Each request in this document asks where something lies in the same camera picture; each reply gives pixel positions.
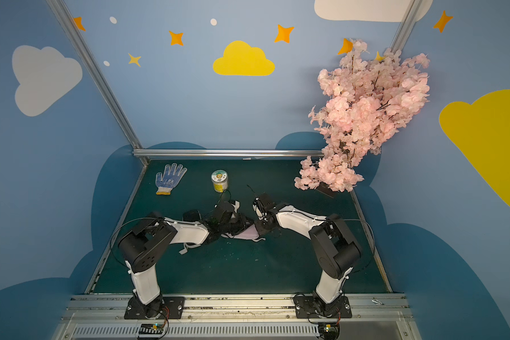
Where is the black grey zippered umbrella case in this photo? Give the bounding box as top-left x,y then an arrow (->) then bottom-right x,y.
179,210 -> 208,255

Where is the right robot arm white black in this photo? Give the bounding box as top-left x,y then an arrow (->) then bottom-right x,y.
253,203 -> 363,305

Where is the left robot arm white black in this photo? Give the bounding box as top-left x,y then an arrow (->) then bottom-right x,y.
118,211 -> 259,307

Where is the yellow jar with green lid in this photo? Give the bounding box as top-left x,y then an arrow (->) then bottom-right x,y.
211,169 -> 229,194

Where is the white blue dotted work glove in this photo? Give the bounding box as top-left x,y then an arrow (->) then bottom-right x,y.
155,163 -> 188,196

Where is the small circuit board right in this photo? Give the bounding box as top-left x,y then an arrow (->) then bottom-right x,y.
317,323 -> 340,340

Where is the small circuit board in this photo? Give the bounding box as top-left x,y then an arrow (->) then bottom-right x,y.
317,323 -> 340,340
137,323 -> 166,339

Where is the small circuit board left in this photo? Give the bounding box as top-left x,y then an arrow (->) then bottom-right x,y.
137,323 -> 166,339

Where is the pink artificial cherry blossom branch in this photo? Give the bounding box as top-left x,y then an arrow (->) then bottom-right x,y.
295,39 -> 430,192

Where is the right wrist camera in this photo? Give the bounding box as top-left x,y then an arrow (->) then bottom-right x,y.
252,193 -> 276,219

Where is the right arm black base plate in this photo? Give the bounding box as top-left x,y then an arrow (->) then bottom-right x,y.
293,294 -> 352,320

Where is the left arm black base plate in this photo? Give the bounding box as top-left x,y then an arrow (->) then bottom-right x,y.
124,296 -> 186,320

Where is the aluminium mounting rail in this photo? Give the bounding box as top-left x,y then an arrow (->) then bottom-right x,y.
53,294 -> 421,339

